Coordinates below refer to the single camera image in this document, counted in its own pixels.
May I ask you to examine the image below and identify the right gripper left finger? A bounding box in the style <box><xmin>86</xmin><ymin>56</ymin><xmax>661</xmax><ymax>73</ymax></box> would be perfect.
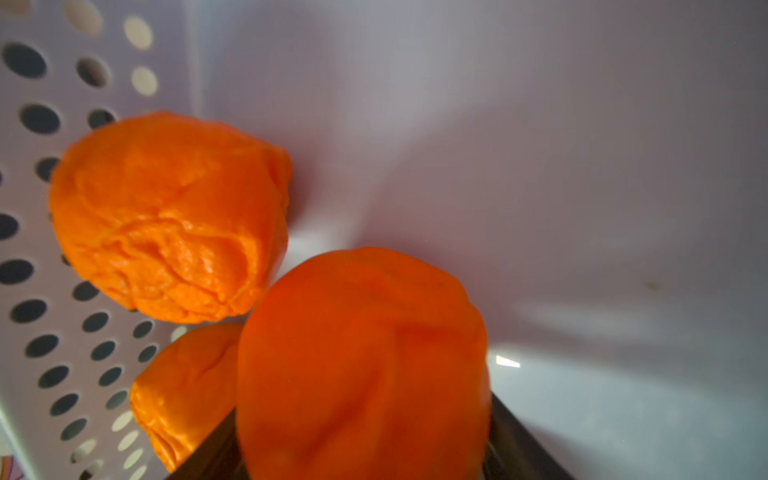
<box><xmin>167</xmin><ymin>409</ymin><xmax>246</xmax><ymax>480</ymax></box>

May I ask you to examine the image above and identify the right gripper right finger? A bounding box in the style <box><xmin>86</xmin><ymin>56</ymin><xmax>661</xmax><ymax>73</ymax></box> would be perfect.
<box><xmin>482</xmin><ymin>394</ymin><xmax>574</xmax><ymax>480</ymax></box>

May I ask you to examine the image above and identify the netted orange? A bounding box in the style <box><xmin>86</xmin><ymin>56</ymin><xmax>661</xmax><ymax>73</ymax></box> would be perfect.
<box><xmin>49</xmin><ymin>112</ymin><xmax>292</xmax><ymax>324</ymax></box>
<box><xmin>236</xmin><ymin>248</ymin><xmax>491</xmax><ymax>479</ymax></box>

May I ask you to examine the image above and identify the light blue plastic basket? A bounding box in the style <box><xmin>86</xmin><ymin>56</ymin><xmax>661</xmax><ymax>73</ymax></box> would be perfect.
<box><xmin>1</xmin><ymin>1</ymin><xmax>767</xmax><ymax>479</ymax></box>

